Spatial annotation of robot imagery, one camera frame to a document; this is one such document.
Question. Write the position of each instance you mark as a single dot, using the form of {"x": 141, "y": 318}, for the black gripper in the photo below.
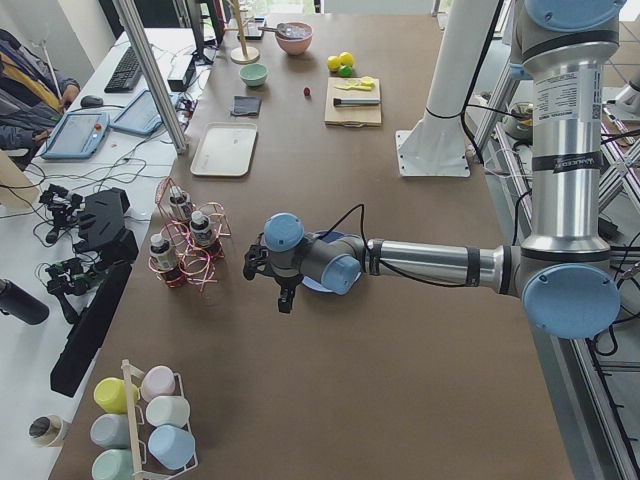
{"x": 283, "y": 284}

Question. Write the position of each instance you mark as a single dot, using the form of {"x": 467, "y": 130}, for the blue plate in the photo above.
{"x": 320, "y": 285}

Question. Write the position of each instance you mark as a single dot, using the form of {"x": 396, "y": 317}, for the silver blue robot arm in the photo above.
{"x": 560, "y": 271}

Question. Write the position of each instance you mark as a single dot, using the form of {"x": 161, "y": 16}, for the dark drink bottle middle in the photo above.
{"x": 201, "y": 230}

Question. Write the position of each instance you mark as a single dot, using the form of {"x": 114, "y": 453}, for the dark drink bottle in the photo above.
{"x": 201, "y": 230}
{"x": 164, "y": 258}
{"x": 180, "y": 203}

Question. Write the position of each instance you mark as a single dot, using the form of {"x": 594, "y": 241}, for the dark drink bottle front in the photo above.
{"x": 164, "y": 258}

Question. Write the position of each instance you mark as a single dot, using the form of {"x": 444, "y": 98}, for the dark drink bottle back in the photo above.
{"x": 180, "y": 203}

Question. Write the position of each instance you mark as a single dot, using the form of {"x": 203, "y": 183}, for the pink cup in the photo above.
{"x": 158, "y": 381}

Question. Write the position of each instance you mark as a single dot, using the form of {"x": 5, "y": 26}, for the white cup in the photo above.
{"x": 168, "y": 410}

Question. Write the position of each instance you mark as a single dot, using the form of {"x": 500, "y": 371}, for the beige rabbit tray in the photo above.
{"x": 225, "y": 150}

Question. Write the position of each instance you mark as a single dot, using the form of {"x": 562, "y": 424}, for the light blue cup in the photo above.
{"x": 173, "y": 447}

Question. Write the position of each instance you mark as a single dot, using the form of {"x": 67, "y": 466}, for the wooden cutting board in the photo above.
{"x": 352, "y": 116}

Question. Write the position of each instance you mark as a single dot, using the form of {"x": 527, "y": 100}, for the yellow cup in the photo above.
{"x": 109, "y": 394}

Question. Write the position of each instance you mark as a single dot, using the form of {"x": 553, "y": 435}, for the grey folded cloth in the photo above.
{"x": 246, "y": 106}

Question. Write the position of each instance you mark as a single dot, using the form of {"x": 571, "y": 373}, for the steel muddler black tip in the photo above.
{"x": 355, "y": 102}

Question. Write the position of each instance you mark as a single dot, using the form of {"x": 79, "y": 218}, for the grey cup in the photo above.
{"x": 111, "y": 431}

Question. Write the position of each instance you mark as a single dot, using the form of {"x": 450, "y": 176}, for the green bowl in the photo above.
{"x": 253, "y": 75}

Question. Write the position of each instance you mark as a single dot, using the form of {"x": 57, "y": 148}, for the yellow plastic knife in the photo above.
{"x": 355, "y": 87}

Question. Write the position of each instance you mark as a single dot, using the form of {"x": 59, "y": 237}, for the blue teach pendant right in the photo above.
{"x": 139, "y": 117}

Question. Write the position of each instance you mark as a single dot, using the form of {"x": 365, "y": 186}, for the blue teach pendant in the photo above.
{"x": 139, "y": 117}
{"x": 77, "y": 136}

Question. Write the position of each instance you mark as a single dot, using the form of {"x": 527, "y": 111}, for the lemon slice upper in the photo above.
{"x": 367, "y": 81}

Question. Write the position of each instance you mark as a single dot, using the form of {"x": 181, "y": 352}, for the mint green cup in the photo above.
{"x": 113, "y": 464}

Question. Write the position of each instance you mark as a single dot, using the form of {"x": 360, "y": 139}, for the green lime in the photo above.
{"x": 345, "y": 71}

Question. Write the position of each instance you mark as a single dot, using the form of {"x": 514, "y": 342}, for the yellow lemon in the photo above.
{"x": 333, "y": 63}
{"x": 346, "y": 59}

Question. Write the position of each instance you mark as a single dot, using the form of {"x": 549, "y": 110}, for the wooden mug tree stand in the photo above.
{"x": 243, "y": 53}

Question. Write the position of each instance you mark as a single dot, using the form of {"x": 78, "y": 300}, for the black box device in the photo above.
{"x": 181, "y": 73}

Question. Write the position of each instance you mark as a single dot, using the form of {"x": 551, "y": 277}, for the pink bowl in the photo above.
{"x": 295, "y": 46}

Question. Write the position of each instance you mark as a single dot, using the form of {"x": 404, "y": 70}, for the blue teach pendant left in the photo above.
{"x": 77, "y": 136}

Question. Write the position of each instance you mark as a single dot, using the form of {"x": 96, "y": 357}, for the black water bottle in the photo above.
{"x": 18, "y": 303}

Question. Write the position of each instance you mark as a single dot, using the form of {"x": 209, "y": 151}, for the metal ice scoop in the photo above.
{"x": 286, "y": 30}

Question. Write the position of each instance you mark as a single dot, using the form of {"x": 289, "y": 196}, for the black keyboard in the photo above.
{"x": 126, "y": 75}

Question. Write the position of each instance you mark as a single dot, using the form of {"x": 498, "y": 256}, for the black computer mouse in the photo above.
{"x": 91, "y": 101}

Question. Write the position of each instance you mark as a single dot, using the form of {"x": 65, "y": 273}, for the seated person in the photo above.
{"x": 34, "y": 96}

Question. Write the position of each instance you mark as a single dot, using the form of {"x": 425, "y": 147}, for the copper wire bottle rack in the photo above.
{"x": 196, "y": 264}

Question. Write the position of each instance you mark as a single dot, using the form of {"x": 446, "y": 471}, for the white wire cup rack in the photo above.
{"x": 136, "y": 418}

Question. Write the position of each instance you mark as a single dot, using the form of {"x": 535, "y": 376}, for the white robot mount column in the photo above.
{"x": 436, "y": 145}

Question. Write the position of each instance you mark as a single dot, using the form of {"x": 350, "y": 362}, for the aluminium frame post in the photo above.
{"x": 130, "y": 20}

